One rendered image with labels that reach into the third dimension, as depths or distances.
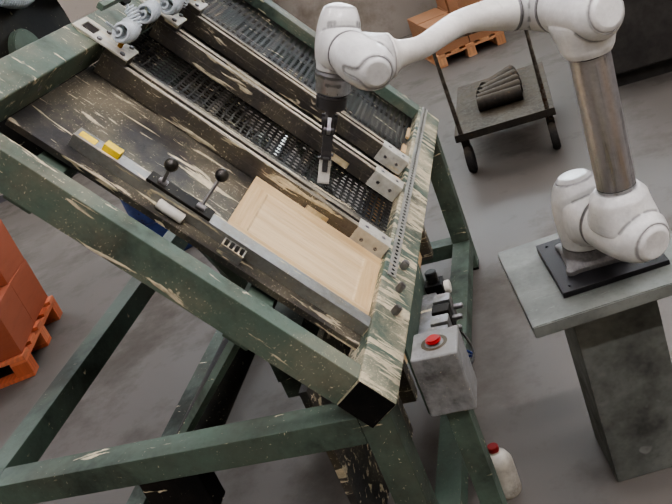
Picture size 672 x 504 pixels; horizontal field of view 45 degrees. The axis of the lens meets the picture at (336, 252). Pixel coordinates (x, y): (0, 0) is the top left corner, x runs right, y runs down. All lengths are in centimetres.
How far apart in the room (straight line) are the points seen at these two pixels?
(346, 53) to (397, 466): 109
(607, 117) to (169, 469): 152
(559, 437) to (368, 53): 179
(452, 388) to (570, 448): 107
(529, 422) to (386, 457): 108
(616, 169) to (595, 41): 35
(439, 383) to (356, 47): 84
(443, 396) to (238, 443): 59
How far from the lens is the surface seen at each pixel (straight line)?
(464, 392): 204
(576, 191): 235
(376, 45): 177
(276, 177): 256
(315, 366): 205
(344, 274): 242
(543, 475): 296
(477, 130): 525
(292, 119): 299
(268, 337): 202
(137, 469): 246
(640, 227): 219
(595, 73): 207
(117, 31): 256
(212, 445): 231
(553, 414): 319
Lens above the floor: 200
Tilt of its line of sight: 23 degrees down
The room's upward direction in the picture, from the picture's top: 22 degrees counter-clockwise
